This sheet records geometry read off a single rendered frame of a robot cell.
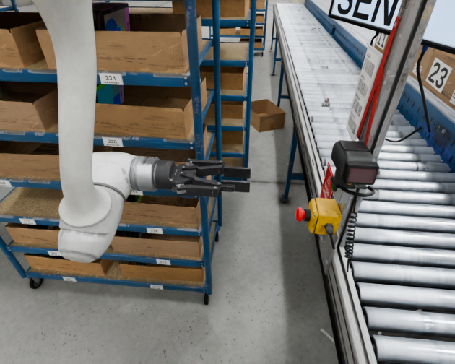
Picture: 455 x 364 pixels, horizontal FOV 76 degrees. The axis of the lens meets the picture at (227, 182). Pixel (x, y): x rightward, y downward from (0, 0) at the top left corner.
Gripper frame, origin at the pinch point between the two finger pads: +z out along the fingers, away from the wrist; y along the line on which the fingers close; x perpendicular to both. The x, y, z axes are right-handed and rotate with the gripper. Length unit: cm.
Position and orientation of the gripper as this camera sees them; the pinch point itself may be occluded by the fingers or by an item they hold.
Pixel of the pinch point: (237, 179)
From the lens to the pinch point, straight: 73.1
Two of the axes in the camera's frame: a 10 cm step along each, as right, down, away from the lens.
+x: 0.0, 7.9, 6.1
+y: 1.0, -6.1, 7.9
